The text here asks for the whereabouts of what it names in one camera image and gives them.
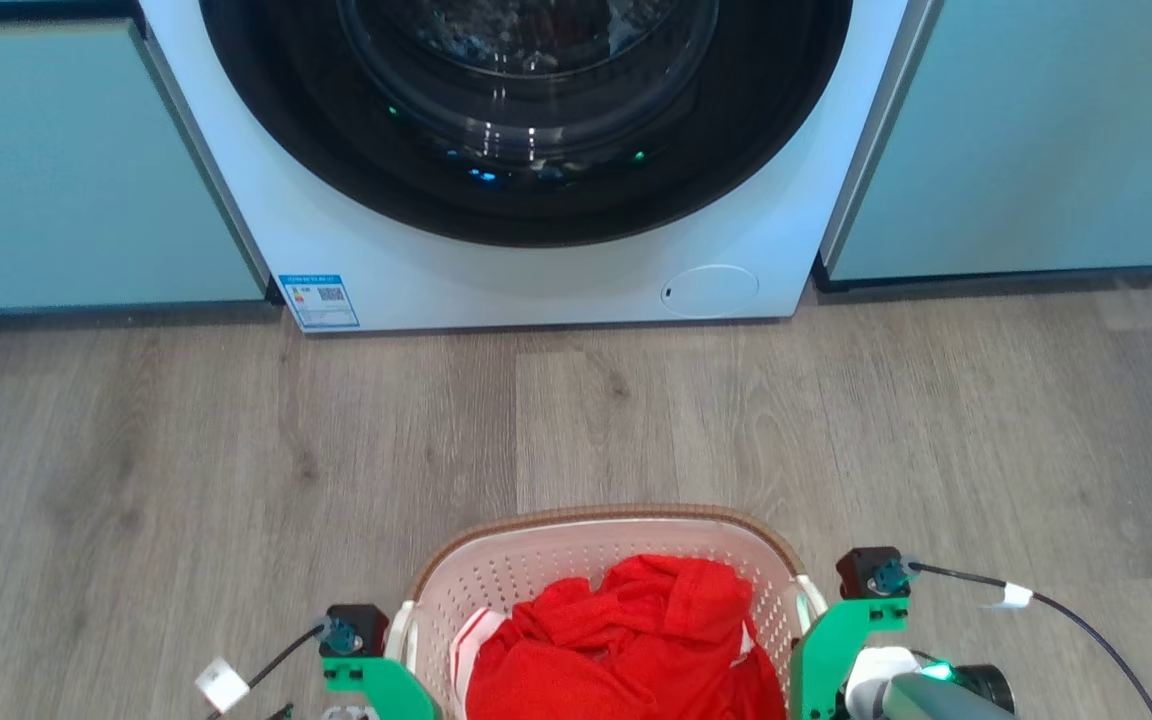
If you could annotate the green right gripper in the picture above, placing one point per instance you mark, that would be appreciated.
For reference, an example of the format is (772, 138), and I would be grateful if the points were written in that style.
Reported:
(821, 650)

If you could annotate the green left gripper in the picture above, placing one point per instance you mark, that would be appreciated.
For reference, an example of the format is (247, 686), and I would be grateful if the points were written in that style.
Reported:
(391, 685)

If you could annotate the white perforated laundry basket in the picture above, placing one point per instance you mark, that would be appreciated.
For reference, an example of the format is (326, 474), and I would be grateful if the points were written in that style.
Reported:
(526, 570)

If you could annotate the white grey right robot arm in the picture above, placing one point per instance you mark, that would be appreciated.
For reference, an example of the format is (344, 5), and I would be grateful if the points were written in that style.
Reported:
(921, 695)

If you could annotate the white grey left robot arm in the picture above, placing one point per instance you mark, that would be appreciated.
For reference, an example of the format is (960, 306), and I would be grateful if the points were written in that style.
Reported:
(348, 714)

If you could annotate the white garment with red trim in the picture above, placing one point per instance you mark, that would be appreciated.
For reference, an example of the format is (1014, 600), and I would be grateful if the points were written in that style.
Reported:
(471, 650)

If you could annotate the round white filter cover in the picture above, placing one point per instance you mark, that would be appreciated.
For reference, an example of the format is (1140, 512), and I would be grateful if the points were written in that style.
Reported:
(711, 291)

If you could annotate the blue energy label sticker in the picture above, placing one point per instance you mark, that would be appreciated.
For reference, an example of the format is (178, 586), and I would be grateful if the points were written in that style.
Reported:
(319, 301)

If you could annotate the white front-load washing machine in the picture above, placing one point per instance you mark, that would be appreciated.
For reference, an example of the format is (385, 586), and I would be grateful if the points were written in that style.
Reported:
(556, 275)

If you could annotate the black round washer door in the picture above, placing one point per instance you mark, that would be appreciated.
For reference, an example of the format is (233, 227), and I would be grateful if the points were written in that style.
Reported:
(336, 170)

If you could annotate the teal cabinet with grey edge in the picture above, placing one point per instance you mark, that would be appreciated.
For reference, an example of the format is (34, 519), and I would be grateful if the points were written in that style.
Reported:
(1026, 140)

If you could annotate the teal cabinet with dark plinth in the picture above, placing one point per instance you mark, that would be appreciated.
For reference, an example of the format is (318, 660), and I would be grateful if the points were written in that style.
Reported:
(66, 160)

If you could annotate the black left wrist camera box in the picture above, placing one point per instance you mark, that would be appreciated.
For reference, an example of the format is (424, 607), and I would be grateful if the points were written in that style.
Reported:
(361, 628)

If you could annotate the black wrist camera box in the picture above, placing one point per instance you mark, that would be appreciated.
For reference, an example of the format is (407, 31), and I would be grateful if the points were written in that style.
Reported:
(866, 572)
(361, 628)

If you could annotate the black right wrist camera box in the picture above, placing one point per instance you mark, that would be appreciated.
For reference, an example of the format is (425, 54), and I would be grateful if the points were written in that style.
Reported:
(866, 572)

